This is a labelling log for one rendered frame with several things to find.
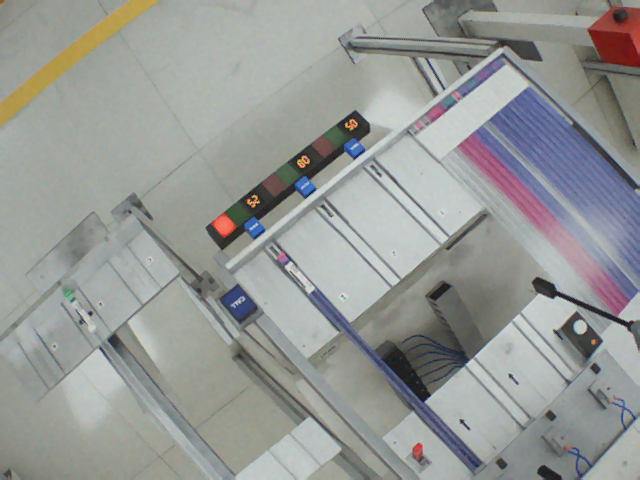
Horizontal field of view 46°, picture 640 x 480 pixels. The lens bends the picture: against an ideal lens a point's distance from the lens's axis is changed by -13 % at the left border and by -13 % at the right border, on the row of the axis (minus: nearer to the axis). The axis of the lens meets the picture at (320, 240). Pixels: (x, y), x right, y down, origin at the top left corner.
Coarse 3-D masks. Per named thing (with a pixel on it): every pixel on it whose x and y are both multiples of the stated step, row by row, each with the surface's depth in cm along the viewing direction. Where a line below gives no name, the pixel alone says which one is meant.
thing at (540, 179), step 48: (480, 96) 150; (528, 96) 150; (432, 144) 147; (480, 144) 146; (528, 144) 146; (576, 144) 146; (480, 192) 143; (528, 192) 142; (576, 192) 142; (624, 192) 142; (528, 240) 139; (576, 240) 139; (624, 240) 138; (576, 288) 136; (624, 288) 135
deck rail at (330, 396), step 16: (224, 272) 140; (224, 288) 144; (256, 320) 137; (272, 336) 136; (288, 352) 135; (304, 368) 134; (320, 384) 132; (336, 400) 131; (352, 416) 130; (368, 432) 129; (384, 448) 128; (384, 464) 133; (400, 464) 127
